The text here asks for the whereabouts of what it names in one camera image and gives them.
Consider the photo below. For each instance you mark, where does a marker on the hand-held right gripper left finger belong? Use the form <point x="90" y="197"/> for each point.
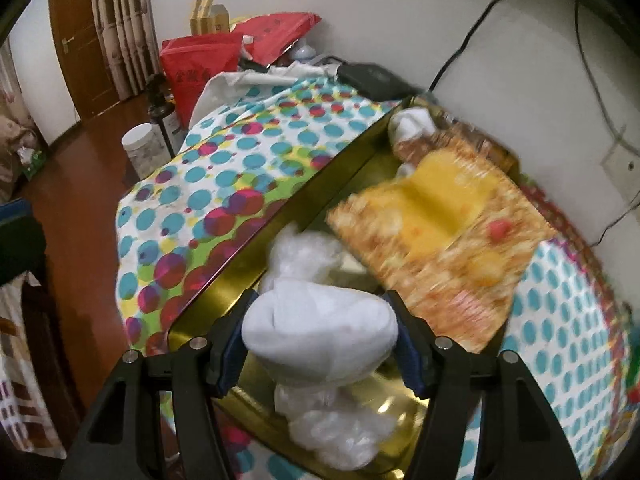
<point x="232" y="350"/>

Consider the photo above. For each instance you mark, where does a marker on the white plastic jar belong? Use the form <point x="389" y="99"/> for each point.
<point x="144" y="152"/>

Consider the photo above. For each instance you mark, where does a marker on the dark cloth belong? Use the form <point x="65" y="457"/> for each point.
<point x="17" y="245"/>

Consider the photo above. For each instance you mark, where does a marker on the wooden door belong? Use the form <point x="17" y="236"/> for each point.
<point x="80" y="50"/>

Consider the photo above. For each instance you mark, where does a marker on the black pump bottle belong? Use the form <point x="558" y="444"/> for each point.
<point x="160" y="110"/>

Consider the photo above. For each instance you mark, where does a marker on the clear plastic bag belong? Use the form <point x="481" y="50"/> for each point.
<point x="330" y="430"/>

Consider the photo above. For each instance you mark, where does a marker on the wall socket plate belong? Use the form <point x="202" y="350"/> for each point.
<point x="622" y="165"/>

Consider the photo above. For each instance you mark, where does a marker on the red bag with gold print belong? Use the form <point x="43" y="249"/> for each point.
<point x="197" y="70"/>

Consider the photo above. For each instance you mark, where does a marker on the small white round bottle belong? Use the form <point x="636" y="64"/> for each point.
<point x="303" y="51"/>

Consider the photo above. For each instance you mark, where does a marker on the dark wooden chair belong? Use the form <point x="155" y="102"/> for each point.
<point x="50" y="350"/>

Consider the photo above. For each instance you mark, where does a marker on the white sock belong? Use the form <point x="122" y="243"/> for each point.
<point x="410" y="125"/>

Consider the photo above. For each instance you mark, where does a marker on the gold snack packet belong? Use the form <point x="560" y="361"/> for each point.
<point x="440" y="240"/>

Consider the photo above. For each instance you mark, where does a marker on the floral bedding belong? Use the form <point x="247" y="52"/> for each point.
<point x="15" y="130"/>

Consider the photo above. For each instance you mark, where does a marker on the tan carton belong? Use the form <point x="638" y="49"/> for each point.
<point x="220" y="20"/>

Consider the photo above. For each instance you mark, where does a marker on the brown snack packet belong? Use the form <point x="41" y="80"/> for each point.
<point x="415" y="152"/>

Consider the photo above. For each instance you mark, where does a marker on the polka dot tablecloth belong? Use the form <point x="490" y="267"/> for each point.
<point x="225" y="160"/>

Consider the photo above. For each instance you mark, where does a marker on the flat red gift bag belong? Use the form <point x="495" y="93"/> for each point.
<point x="275" y="35"/>

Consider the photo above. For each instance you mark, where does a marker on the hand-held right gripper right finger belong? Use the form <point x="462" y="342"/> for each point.
<point x="409" y="357"/>

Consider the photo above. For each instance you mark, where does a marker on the yellow carton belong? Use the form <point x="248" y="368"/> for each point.
<point x="201" y="17"/>

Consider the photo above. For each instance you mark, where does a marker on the white patterned cloth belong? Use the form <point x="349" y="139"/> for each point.
<point x="20" y="385"/>

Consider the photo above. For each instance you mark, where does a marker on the small green packet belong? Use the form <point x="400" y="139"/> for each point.
<point x="34" y="162"/>

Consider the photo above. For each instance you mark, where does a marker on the striped curtain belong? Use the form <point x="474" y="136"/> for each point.
<point x="125" y="25"/>

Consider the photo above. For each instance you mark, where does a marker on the black set-top box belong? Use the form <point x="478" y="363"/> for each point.
<point x="372" y="79"/>

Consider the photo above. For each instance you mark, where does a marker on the gold metal tray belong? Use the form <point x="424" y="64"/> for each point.
<point x="385" y="402"/>

